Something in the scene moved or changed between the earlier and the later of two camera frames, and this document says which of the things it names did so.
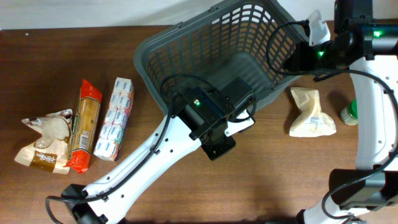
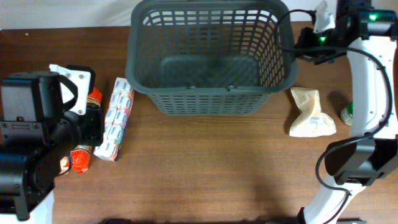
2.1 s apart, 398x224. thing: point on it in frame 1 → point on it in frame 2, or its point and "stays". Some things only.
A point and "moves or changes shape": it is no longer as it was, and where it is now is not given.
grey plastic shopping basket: (252, 41) moves or changes shape
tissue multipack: (108, 144) stays
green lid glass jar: (349, 114) stays
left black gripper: (216, 152) → (96, 119)
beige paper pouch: (311, 122) stays
